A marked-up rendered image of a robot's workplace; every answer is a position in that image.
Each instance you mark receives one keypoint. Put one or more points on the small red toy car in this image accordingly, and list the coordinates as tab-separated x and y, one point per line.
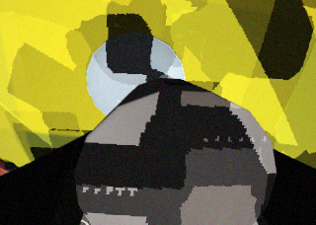
4	169

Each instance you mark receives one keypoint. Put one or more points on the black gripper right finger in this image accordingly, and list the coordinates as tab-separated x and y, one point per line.
293	200

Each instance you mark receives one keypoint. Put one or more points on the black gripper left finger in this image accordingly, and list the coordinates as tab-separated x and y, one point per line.
43	192

